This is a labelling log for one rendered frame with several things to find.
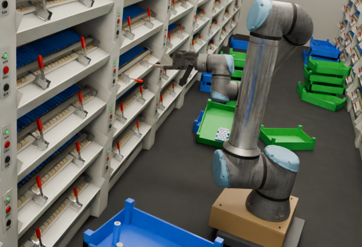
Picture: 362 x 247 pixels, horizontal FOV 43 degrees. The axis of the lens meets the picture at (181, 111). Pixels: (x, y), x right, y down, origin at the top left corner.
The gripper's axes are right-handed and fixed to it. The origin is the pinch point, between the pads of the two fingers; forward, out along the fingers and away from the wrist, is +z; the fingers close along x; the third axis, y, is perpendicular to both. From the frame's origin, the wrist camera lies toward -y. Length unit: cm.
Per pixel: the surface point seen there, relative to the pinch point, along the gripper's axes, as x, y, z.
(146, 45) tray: -17.5, 5.8, 11.5
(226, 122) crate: -59, -51, -25
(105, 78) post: 52, 8, 4
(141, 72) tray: 8.8, -1.3, 5.5
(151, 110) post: -17.8, -30.4, 10.6
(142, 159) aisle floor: -6, -55, 13
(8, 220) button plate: 118, -13, 6
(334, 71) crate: -173, -46, -96
